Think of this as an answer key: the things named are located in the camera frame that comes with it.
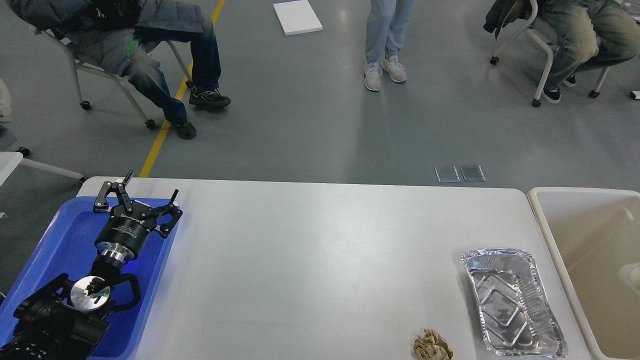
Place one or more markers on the crumpled brown paper ball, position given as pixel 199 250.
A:
pixel 432 346

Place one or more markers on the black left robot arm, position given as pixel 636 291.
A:
pixel 87 289

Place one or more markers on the seated person in grey jacket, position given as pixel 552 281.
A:
pixel 120 34

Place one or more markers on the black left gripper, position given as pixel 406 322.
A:
pixel 130 223

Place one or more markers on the beige plastic bin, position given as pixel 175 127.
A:
pixel 591 233

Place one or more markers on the white flat board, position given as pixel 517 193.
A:
pixel 297 17

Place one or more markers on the right floor plate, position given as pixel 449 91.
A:
pixel 473 173

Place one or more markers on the aluminium foil tray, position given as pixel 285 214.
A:
pixel 515 317

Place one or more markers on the left floor plate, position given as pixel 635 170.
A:
pixel 447 174

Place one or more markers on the seated person in green trousers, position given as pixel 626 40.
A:
pixel 591 34

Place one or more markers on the floor plate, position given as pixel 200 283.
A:
pixel 447 174
pixel 473 173

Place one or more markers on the standing person in light jeans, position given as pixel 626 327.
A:
pixel 386 27

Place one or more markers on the white paper cup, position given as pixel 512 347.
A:
pixel 629 275

